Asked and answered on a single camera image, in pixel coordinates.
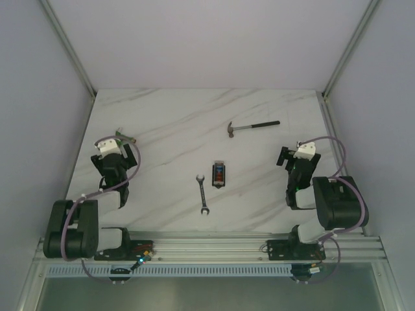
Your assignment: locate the black fuse box base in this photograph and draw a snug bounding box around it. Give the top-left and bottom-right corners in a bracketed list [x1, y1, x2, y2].
[211, 161, 228, 189]

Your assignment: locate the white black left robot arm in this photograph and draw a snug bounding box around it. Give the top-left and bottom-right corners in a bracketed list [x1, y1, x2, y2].
[43, 138, 141, 260]

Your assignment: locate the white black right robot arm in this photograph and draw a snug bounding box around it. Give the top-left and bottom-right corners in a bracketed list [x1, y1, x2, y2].
[276, 143, 369, 259]

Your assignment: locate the green white connector plug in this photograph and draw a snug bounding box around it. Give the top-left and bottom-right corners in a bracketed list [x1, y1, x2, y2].
[115, 127, 136, 146]

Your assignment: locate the silver open-end wrench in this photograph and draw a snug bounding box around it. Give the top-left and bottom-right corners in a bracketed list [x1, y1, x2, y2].
[196, 175, 210, 215]

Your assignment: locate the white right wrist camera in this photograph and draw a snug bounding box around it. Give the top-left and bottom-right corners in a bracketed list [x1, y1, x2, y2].
[293, 142, 316, 161]

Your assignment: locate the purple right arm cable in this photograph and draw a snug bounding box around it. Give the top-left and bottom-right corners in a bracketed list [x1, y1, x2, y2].
[296, 136, 370, 286]

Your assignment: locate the claw hammer black handle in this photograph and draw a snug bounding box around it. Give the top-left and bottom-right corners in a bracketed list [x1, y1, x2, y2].
[227, 121, 281, 138]

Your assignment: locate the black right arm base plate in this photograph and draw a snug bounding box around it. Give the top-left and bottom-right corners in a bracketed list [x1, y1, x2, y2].
[267, 240, 326, 261]

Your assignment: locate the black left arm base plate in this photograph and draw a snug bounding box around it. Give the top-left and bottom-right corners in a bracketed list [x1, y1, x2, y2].
[94, 240, 154, 261]

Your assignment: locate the aluminium rail frame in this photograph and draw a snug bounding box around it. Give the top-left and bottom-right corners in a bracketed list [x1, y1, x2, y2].
[19, 0, 415, 311]

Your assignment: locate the white slotted cable duct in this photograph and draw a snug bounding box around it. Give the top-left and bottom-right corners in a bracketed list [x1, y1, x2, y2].
[45, 263, 292, 279]

